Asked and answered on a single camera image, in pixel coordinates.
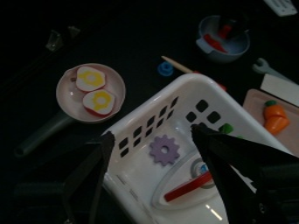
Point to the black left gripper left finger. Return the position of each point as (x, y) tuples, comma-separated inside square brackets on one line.
[(78, 186)]

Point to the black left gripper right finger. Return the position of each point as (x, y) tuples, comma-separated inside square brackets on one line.
[(257, 180)]

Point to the green toy nut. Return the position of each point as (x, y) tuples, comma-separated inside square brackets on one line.
[(226, 128)]

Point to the blue toy nut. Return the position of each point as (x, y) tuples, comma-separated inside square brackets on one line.
[(166, 69)]

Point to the pink toy cutting board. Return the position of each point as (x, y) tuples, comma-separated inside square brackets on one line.
[(290, 137)]

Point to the orange toy carrot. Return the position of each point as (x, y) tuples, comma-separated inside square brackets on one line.
[(276, 118)]

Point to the purple toy gear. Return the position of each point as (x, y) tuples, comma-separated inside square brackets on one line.
[(159, 156)]

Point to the pink toy frying pan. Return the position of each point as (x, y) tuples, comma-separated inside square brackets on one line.
[(70, 102)]

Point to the toy fried egg slice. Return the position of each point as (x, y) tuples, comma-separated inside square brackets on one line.
[(101, 101), (90, 78)]

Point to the white flat box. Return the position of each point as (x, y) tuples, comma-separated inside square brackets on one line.
[(282, 87)]

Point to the white plastic slotted basket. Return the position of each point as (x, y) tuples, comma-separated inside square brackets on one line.
[(188, 90)]

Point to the grey toy wrench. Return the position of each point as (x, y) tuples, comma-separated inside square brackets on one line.
[(265, 68)]

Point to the pale blue toy pot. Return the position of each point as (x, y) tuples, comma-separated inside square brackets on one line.
[(234, 49)]

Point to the red toy piece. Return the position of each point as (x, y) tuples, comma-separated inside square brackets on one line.
[(216, 43)]

